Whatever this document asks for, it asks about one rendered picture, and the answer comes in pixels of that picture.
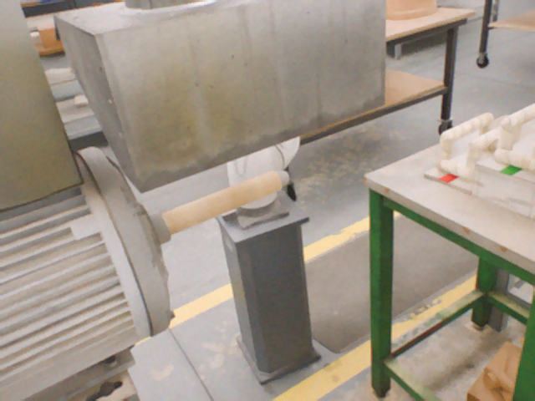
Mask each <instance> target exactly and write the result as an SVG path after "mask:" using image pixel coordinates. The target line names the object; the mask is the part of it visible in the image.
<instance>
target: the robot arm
mask: <svg viewBox="0 0 535 401"><path fill-rule="evenodd" d="M298 147H299V137H298V138H296V139H293V140H290V141H287V142H284V143H281V144H280V145H275V146H273V147H271V148H268V149H265V150H262V151H259V152H257V153H254V154H250V155H245V156H243V157H241V158H238V159H235V160H232V161H229V162H227V174H228V180H229V186H233V185H236V184H239V183H241V182H243V181H245V180H249V179H251V178H254V177H256V176H259V175H262V174H264V173H267V172H269V171H271V170H274V171H279V170H284V169H285V168H286V167H287V165H288V164H289V163H290V161H291V160H292V158H293V157H294V156H295V154H296V153H297V151H298ZM289 214H290V212H289V209H288V208H286V207H285V206H283V205H282V204H281V203H280V202H279V201H278V197H277V192H274V193H272V194H270V195H266V196H264V197H262V198H260V199H258V200H255V201H252V202H250V203H247V204H246V205H243V206H240V207H238V208H236V209H233V210H231V211H228V212H226V213H223V214H221V217H222V220H223V221H229V220H237V222H238V223H239V224H240V227H241V229H242V230H247V229H249V228H251V227H253V226H256V225H259V224H262V223H264V222H267V221H270V220H273V219H276V218H278V217H282V216H288V215H289Z"/></svg>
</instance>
